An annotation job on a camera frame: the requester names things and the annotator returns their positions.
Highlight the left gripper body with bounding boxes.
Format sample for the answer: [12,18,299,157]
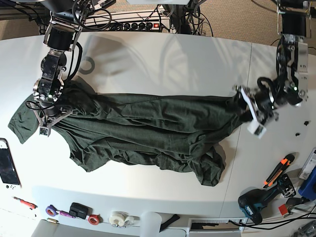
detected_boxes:
[233,85,279,126]

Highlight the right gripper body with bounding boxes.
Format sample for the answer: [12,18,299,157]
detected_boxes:
[33,102,73,128]

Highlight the dark green t-shirt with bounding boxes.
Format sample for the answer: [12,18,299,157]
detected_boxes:
[7,76,247,187]

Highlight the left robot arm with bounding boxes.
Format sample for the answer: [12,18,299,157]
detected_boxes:
[228,0,312,126]

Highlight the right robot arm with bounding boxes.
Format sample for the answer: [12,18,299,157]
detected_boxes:
[26,0,111,136]

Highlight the orange black utility knife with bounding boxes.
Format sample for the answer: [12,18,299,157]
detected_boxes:
[263,154,295,189]

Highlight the blue box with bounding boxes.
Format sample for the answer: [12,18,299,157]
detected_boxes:
[298,168,316,200]

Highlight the purple tape roll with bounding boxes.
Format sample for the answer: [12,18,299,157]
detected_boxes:
[45,205,58,217]

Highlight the red tape roll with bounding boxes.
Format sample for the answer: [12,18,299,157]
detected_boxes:
[88,214,102,226]

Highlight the white power strip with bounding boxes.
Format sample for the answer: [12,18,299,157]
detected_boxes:
[86,9,173,33]

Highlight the clear tape dispenser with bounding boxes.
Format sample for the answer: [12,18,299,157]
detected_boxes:
[108,211,140,227]

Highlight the white translucent cup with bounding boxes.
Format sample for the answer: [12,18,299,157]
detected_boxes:
[140,212,162,237]

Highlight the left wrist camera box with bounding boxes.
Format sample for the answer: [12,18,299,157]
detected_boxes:
[247,120,266,139]

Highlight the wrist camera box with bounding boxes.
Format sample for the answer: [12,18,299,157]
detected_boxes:
[39,126,51,137]
[247,120,266,139]

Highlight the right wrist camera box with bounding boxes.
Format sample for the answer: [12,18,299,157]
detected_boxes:
[39,126,51,137]

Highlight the black tablet with white frame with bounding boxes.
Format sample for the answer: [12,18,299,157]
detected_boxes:
[0,138,21,190]

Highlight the teal black cordless drill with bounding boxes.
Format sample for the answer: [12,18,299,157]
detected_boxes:
[238,174,296,225]

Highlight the red handled screwdriver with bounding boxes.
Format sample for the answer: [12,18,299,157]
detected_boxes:
[13,197,37,210]

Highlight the yellow cable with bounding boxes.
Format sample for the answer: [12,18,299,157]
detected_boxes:
[281,4,312,48]

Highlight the black action camera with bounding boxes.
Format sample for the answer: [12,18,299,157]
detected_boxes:
[69,202,89,219]

